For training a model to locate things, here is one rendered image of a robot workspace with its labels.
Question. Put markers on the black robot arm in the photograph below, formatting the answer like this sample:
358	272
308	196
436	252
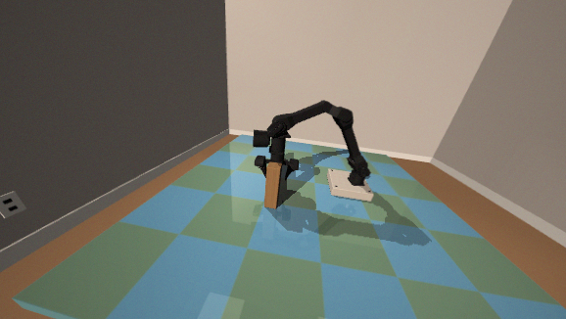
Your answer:
277	131

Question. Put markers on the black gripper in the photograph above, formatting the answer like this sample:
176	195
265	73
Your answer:
277	156

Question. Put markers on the brown wooden post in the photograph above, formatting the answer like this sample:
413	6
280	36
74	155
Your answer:
272	184

